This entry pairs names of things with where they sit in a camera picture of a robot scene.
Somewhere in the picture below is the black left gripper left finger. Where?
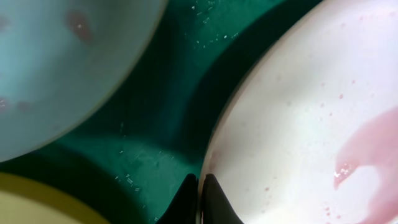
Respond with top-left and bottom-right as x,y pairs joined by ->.
156,174 -> 198,224

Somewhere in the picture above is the white plate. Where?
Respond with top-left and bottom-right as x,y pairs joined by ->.
201,0 -> 397,223

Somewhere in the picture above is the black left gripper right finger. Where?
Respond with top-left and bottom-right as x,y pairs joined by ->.
201,174 -> 243,224

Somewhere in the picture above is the light blue plate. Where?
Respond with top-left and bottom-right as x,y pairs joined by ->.
1,0 -> 167,161

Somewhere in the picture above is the yellow plate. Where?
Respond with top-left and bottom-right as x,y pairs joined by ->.
1,172 -> 109,224

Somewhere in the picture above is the teal plastic tray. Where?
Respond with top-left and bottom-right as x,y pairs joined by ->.
1,0 -> 317,223

